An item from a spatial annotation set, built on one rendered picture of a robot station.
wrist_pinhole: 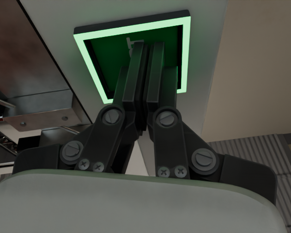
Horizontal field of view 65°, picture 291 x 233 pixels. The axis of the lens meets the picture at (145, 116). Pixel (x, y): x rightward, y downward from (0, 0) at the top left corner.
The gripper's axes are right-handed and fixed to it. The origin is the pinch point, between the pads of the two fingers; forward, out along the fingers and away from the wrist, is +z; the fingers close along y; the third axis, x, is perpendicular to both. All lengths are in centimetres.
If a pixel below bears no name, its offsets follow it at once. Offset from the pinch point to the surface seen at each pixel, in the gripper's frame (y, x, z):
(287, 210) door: 101, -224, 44
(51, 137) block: -16.5, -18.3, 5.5
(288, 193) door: 105, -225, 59
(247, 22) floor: 36, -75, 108
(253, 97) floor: 60, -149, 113
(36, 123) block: -15.0, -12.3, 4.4
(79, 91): -4.9, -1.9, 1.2
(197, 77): 2.7, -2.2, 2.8
